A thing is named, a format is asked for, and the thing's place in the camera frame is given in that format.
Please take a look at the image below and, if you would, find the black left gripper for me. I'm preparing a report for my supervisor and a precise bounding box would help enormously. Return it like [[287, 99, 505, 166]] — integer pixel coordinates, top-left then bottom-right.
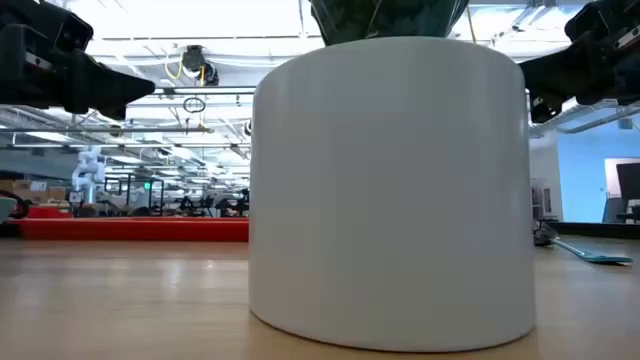
[[0, 22, 157, 122]]

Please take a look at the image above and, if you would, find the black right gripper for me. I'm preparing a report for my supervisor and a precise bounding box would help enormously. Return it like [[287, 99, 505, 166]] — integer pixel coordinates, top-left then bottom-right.
[[518, 21, 640, 125]]

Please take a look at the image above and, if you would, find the red crate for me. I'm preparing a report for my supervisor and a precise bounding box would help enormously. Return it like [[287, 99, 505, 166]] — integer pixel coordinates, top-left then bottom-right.
[[27, 205, 74, 220]]

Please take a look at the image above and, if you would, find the blue handled metal spoon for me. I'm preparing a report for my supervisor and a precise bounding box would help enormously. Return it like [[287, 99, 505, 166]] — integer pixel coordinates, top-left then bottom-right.
[[532, 219, 634, 266]]

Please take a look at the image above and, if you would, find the white cylindrical plant pot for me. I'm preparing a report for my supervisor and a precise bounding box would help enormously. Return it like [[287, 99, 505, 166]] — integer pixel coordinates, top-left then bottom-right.
[[248, 35, 537, 354]]

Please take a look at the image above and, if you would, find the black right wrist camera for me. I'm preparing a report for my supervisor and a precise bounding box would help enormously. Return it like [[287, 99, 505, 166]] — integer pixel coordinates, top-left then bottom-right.
[[563, 0, 629, 45]]

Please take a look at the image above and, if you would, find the black monitor screen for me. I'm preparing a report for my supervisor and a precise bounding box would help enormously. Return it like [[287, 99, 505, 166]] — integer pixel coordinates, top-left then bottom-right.
[[615, 162, 640, 201]]

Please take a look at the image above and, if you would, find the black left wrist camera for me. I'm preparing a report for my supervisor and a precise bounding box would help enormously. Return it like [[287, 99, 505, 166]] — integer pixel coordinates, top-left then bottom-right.
[[0, 0, 95, 54]]

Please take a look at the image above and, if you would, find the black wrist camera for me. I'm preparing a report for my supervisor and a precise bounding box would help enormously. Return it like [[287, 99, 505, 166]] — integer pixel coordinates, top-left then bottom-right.
[[563, 0, 629, 45], [0, 0, 95, 54]]

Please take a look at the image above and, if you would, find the black ceiling cable reel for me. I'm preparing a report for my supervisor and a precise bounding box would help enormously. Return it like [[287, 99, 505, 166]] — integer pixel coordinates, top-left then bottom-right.
[[180, 44, 220, 87]]

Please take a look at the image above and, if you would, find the red plastic tray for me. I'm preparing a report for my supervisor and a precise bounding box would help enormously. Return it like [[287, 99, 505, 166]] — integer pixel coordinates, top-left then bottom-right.
[[9, 215, 250, 243]]

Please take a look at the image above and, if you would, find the teal striped artificial plant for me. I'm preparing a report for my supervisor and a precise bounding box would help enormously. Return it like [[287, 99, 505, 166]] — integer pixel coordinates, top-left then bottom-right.
[[308, 0, 471, 47]]

